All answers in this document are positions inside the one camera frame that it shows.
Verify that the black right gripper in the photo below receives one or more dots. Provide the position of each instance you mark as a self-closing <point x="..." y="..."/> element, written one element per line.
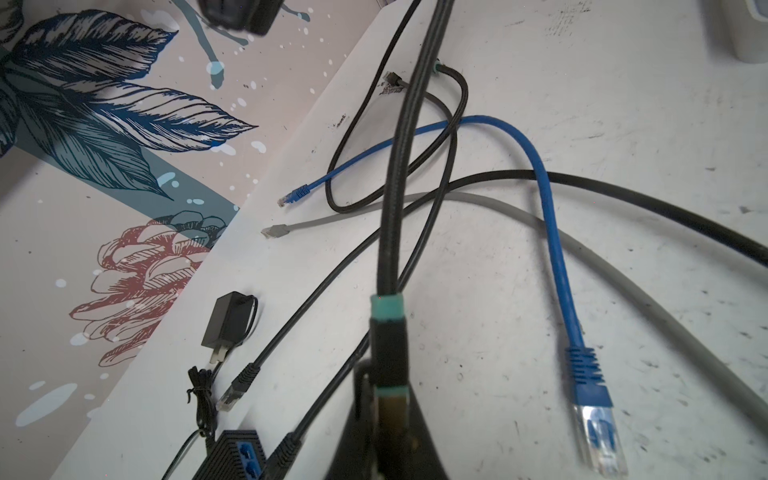
<point x="252" y="16"/>

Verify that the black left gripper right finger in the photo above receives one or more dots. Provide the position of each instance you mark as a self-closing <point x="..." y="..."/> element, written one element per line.
<point x="422" y="459"/>

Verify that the small black plug adapter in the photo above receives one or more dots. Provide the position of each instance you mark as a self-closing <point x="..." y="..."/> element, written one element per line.
<point x="231" y="322"/>

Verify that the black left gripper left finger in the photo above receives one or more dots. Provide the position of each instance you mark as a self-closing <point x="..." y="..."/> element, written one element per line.
<point x="355" y="454"/>

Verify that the black network switch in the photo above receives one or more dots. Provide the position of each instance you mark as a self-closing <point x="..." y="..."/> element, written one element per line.
<point x="236" y="455"/>

